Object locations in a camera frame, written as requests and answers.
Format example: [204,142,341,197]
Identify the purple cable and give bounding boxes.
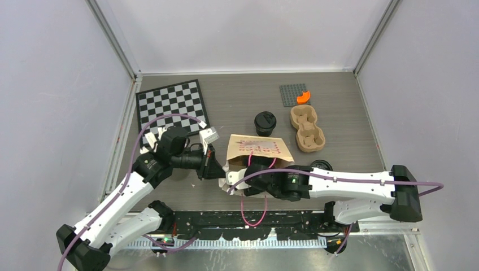
[56,113,208,271]
[226,169,445,257]

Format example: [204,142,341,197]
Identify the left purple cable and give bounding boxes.
[56,113,208,271]

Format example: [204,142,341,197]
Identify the black paper coffee cup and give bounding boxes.
[254,111,277,137]

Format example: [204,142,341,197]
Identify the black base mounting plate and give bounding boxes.
[155,211,348,241]

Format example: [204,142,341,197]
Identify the black plastic cup lid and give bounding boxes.
[254,111,277,130]

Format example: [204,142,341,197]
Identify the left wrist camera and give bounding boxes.
[199,127,219,155]

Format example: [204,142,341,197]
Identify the grey lego baseplate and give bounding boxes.
[279,84,308,107]

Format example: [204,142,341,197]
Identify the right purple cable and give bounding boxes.
[226,169,445,257]

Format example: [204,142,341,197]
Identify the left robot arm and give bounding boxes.
[56,126,225,270]

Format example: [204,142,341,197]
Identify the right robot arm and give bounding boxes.
[238,165,423,232]

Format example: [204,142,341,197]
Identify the orange plastic piece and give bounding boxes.
[297,91,311,104]

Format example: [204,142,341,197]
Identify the brown cardboard cup carrier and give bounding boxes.
[290,104,326,153]

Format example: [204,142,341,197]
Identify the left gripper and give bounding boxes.
[171,142,227,181]

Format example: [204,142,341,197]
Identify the paper cakes gift bag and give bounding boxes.
[217,134,295,228]

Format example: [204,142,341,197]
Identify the black white chessboard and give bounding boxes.
[136,79,210,136]

